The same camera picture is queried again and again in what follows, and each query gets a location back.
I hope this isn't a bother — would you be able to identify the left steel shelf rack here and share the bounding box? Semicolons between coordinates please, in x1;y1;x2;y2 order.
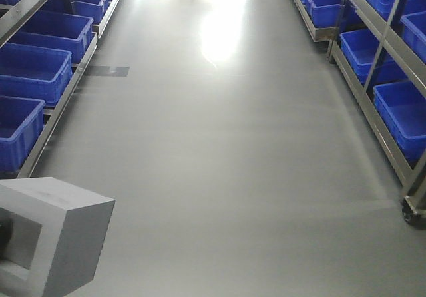
1;0;120;178

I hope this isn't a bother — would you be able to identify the right steel shelf rack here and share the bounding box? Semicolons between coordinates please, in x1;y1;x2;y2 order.
293;0;425;225

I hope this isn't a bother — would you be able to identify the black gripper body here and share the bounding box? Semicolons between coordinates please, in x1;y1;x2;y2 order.
0;217;13;258

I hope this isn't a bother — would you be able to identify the steel shelf rack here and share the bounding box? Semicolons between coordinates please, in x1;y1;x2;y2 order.
293;0;425;225
1;0;120;178

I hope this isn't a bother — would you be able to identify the gray square hollow base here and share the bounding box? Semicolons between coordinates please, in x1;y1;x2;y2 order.
1;177;115;296

